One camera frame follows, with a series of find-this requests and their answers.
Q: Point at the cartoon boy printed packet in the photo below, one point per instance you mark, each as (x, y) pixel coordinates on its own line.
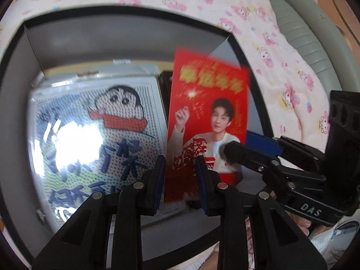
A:
(84, 118)

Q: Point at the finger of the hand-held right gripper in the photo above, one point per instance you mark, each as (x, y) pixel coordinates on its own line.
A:
(261, 142)
(247, 156)

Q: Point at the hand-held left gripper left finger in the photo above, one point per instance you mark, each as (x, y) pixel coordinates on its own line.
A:
(159, 180)

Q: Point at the person's right hand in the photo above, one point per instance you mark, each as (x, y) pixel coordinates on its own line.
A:
(301, 220)

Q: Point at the grey ribbed padded rim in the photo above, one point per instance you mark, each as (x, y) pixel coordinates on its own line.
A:
(303, 33)

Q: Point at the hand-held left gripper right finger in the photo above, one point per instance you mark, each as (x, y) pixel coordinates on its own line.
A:
(201, 180)

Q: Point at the silver clear plastic packet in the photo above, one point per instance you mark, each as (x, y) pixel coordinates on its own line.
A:
(126, 69)

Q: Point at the white printed garment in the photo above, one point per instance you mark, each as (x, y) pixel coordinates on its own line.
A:
(337, 242)

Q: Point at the beige furniture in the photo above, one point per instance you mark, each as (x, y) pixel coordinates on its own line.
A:
(343, 2)

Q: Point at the black cardboard box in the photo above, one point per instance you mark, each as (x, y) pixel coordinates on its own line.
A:
(112, 39)

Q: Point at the red printed envelope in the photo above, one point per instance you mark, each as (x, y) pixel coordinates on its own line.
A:
(208, 90)

